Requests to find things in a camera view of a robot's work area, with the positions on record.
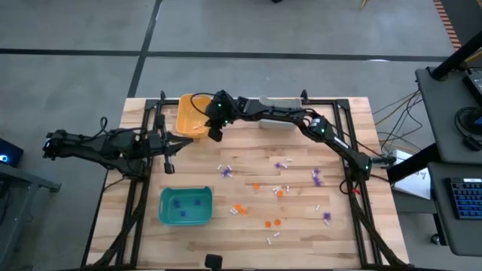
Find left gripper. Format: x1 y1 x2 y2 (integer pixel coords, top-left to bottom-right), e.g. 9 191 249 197
148 131 194 175

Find orange plastic bin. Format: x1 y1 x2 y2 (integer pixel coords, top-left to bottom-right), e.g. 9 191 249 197
175 93 212 139

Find grey plastic bin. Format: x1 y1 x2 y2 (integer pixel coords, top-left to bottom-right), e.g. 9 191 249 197
258 96 304 132

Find teal plastic bin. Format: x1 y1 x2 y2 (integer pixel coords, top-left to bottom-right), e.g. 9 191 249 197
157 186 214 227

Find black box device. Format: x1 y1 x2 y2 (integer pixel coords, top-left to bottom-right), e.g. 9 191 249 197
204 254 224 270

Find grey metal cart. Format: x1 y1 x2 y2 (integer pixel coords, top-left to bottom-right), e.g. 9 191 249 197
0 161 63 271

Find black device with blue light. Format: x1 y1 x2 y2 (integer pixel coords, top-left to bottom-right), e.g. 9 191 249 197
0 138 24 169

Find white power box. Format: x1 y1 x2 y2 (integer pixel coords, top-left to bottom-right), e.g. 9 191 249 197
391 149 411 163

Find black metal pole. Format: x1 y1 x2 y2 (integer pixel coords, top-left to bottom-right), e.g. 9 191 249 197
430 32 482 81
386 142 440 184

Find white paper sheet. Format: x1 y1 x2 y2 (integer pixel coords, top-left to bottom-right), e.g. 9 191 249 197
393 167 432 200

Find grey desk top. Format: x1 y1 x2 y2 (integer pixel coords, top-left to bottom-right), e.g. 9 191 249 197
427 161 482 257
415 66 482 165

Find black headphones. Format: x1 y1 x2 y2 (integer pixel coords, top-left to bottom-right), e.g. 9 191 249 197
453 106 482 151

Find black computer keyboard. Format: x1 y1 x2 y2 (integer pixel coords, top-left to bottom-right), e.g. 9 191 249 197
447 176 482 221

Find black laptop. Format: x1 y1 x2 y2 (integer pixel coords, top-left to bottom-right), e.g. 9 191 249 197
462 71 482 106

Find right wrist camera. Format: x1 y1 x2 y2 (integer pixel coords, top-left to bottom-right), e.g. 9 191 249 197
210 89 231 110

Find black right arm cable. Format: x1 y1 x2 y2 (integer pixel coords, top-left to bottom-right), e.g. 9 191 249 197
189 92 216 116

